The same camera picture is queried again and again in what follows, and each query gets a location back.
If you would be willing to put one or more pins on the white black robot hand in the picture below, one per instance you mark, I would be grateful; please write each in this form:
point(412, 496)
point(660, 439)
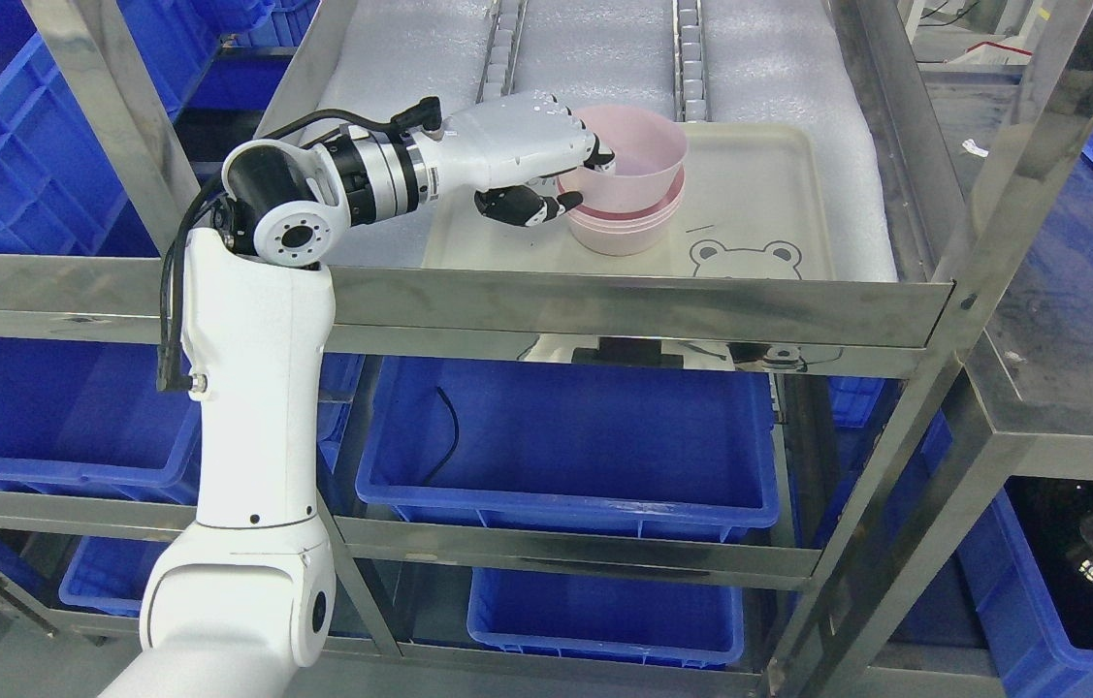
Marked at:
point(495, 149)

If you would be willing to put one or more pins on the pink ikea bowl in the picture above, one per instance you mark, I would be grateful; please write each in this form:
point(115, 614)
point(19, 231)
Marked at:
point(649, 151)

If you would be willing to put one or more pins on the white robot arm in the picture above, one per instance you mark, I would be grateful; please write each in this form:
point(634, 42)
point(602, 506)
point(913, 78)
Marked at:
point(244, 597)

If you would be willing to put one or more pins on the blue bin centre shelf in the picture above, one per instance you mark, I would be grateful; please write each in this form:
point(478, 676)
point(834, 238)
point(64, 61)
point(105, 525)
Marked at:
point(629, 451)

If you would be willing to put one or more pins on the blue bin shelf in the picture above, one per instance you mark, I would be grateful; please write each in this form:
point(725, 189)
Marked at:
point(87, 419)
point(610, 619)
point(629, 451)

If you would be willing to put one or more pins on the stainless steel shelf rack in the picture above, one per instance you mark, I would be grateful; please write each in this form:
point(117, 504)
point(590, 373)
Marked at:
point(941, 458)

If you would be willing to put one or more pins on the blue bin bottom shelf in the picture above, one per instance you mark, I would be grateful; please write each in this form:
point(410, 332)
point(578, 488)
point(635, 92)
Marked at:
point(610, 619)

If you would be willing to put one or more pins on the blue bin left shelf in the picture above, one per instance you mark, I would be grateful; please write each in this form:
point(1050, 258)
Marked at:
point(87, 419)

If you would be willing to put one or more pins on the beige bear tray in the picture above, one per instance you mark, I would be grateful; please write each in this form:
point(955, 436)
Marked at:
point(751, 208)

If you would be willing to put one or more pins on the white foam sheet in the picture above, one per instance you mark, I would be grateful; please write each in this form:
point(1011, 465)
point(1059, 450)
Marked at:
point(766, 61)

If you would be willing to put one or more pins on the stainless steel table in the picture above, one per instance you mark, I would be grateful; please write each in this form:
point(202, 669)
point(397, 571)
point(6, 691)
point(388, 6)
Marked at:
point(1024, 403)

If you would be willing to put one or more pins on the blue bin with helmet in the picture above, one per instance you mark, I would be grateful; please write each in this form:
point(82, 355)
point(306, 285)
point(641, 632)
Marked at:
point(1030, 573)

